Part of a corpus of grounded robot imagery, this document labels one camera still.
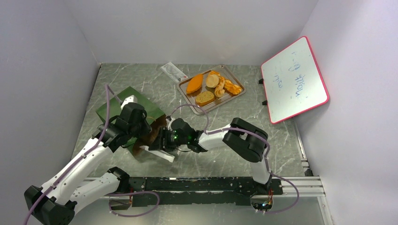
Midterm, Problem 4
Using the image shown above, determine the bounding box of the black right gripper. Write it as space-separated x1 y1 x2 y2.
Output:
149 126 189 152

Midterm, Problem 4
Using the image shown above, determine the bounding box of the green paper bag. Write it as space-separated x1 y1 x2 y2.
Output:
96 87 166 157

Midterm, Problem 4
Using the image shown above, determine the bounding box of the round seeded fake bread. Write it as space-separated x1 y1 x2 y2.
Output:
195 91 215 106

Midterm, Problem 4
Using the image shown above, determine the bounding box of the smooth orange fake loaf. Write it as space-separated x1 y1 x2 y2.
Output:
186 74 203 94

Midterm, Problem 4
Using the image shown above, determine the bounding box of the metal baking tray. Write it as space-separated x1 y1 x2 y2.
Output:
177 64 246 115

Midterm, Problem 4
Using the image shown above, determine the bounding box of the pale round fake bun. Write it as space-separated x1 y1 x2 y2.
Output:
206 74 219 88

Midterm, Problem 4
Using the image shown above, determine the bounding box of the braided orange fake bread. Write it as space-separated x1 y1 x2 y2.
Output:
210 70 243 95

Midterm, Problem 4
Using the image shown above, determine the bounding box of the pale croissant fake bread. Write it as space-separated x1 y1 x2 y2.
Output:
214 77 225 98

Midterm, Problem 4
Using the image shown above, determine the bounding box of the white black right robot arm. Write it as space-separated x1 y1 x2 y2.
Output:
146 116 272 194

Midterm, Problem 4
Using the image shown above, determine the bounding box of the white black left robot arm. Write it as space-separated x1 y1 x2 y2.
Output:
24 101 151 225

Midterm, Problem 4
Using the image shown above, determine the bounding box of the clear plastic packet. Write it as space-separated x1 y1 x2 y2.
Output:
161 62 188 83

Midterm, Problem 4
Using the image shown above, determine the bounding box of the pink framed whiteboard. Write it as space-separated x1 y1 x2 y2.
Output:
260 36 329 124

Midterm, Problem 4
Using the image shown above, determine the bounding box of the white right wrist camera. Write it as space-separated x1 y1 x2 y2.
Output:
166 115 175 124

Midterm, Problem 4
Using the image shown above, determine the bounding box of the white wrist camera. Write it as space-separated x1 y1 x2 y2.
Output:
121 95 138 109
166 115 175 124

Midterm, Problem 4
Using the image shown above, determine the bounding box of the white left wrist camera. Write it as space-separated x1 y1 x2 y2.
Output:
121 95 138 109

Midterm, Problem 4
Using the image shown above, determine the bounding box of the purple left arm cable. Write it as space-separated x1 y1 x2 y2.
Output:
22 83 125 225

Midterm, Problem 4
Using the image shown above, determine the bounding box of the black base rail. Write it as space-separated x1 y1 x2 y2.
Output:
111 177 283 207

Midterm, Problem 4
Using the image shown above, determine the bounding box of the aluminium frame rail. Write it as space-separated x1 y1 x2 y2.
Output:
43 133 335 225

